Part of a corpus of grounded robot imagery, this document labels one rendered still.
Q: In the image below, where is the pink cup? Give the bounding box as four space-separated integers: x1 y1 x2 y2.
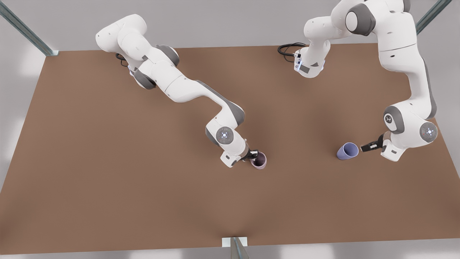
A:
250 151 267 170

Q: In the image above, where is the purple cup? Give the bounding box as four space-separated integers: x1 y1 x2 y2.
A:
337 142 359 160

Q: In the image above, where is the silver frame post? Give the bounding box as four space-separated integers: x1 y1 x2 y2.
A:
0 3 59 57
222 237 249 259
415 0 452 35

